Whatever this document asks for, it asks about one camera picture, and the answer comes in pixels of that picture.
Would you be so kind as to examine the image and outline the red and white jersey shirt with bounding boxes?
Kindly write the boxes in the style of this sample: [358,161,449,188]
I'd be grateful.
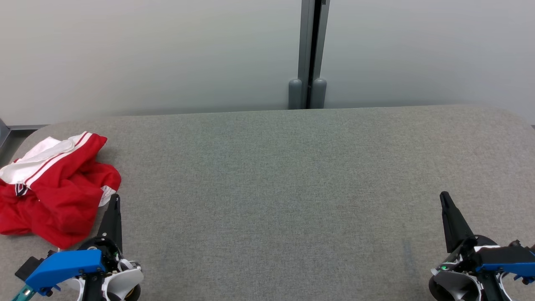
[0,132,122,201]

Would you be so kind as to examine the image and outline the black left cable teal plug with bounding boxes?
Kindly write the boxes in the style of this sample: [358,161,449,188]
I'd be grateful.
[10,284,36,301]

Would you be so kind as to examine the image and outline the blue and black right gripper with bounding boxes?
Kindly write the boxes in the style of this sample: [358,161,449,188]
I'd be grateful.
[439,191,535,278]

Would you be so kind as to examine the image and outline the red shorts with white stripe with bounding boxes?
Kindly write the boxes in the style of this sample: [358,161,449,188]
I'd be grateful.
[0,167,122,249]

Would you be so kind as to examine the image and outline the grey partition end leg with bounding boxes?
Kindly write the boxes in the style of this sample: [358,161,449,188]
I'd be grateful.
[0,118,11,148]

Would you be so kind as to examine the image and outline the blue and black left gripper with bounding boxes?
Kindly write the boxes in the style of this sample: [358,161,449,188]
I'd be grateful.
[25,194,126,293]

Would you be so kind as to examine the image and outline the grey rounded post cap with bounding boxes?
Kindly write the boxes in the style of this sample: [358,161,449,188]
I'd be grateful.
[311,78,327,109]
[288,79,302,110]

